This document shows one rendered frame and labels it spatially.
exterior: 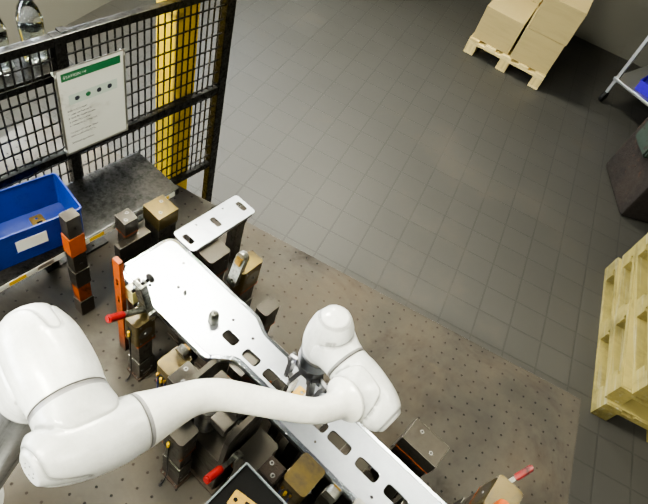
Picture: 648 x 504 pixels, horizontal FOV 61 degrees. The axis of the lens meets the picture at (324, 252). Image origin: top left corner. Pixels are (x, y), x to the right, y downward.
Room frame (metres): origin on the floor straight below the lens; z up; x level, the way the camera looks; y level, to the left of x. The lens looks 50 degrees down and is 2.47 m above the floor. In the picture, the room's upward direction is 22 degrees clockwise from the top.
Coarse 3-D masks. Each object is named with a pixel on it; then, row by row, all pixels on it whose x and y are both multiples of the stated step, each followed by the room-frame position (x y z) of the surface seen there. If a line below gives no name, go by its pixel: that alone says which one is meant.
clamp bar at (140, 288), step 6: (150, 276) 0.75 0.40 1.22; (132, 282) 0.72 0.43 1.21; (138, 282) 0.72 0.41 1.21; (144, 282) 0.73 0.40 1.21; (150, 282) 0.74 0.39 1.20; (138, 288) 0.71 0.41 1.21; (144, 288) 0.71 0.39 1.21; (138, 294) 0.72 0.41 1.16; (144, 294) 0.71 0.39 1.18; (138, 300) 0.73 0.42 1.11; (144, 300) 0.71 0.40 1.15; (150, 300) 0.73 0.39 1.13; (144, 306) 0.72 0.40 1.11; (150, 306) 0.73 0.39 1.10
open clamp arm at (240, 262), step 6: (240, 252) 1.01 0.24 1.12; (246, 252) 1.01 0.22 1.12; (240, 258) 0.99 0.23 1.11; (246, 258) 1.00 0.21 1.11; (234, 264) 0.99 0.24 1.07; (240, 264) 0.98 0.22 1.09; (246, 264) 1.00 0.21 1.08; (234, 270) 0.99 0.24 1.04; (240, 270) 0.98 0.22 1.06; (228, 276) 0.98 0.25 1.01; (234, 276) 0.98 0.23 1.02; (240, 276) 0.98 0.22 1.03; (228, 282) 0.98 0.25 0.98; (234, 282) 0.97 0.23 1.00
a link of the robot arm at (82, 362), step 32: (32, 320) 0.37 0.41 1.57; (64, 320) 0.40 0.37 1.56; (0, 352) 0.31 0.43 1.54; (32, 352) 0.32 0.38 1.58; (64, 352) 0.34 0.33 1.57; (0, 384) 0.28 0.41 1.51; (32, 384) 0.28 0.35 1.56; (64, 384) 0.29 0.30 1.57; (0, 416) 0.25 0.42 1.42; (0, 448) 0.22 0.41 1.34; (0, 480) 0.19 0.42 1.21
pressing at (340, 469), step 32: (160, 256) 0.96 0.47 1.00; (192, 256) 1.01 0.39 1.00; (160, 288) 0.85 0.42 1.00; (192, 288) 0.89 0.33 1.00; (224, 288) 0.94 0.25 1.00; (192, 320) 0.79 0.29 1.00; (224, 320) 0.83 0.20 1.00; (256, 320) 0.87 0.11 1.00; (224, 352) 0.74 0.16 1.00; (256, 352) 0.77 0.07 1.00; (256, 384) 0.69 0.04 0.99; (320, 448) 0.58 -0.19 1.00; (352, 448) 0.61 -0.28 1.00; (384, 448) 0.65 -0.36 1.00; (352, 480) 0.53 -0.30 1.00; (384, 480) 0.56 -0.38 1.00; (416, 480) 0.60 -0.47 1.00
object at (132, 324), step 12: (132, 324) 0.68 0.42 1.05; (144, 324) 0.70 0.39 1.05; (132, 336) 0.68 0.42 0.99; (144, 336) 0.70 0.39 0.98; (132, 348) 0.70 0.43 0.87; (144, 348) 0.70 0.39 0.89; (132, 360) 0.69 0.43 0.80; (144, 360) 0.70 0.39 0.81; (132, 372) 0.69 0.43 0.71; (144, 372) 0.70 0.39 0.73
